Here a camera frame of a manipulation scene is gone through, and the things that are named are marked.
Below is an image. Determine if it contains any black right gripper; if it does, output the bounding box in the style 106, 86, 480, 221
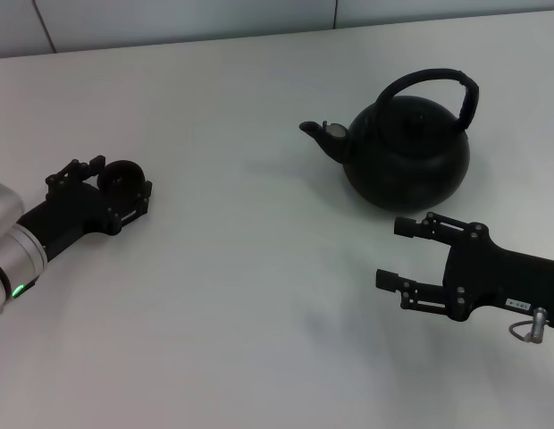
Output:
374, 212, 554, 332

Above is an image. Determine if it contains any black round teapot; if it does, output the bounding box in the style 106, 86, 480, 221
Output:
298, 67, 482, 215

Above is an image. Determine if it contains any right gripper cable with connector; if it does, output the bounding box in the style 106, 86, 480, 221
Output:
508, 307, 549, 345

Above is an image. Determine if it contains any small dark teacup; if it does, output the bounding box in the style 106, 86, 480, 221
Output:
97, 159, 148, 198

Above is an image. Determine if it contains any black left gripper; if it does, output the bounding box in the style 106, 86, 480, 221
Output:
17, 155, 154, 263

